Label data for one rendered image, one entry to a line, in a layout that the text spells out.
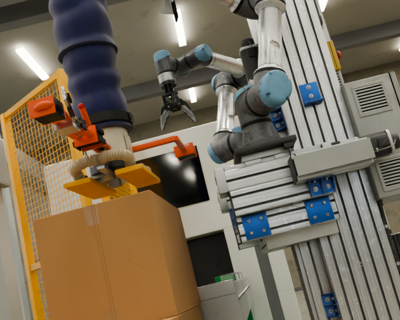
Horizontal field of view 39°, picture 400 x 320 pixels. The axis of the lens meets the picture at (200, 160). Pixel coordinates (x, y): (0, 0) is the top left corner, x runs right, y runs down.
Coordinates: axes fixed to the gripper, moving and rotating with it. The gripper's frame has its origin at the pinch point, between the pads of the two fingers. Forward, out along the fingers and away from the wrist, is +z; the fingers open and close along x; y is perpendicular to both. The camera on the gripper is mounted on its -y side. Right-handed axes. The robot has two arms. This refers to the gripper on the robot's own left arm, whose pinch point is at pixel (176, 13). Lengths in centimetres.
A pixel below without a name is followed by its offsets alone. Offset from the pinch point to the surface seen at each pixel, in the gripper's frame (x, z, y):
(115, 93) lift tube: -25.9, 12.9, 29.7
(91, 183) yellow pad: -18, 47, 44
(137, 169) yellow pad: -15, 47, 26
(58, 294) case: -2, 83, 58
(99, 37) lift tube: -23.1, -9.8, 30.7
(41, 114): 32, 36, 43
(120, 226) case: -1, 67, 34
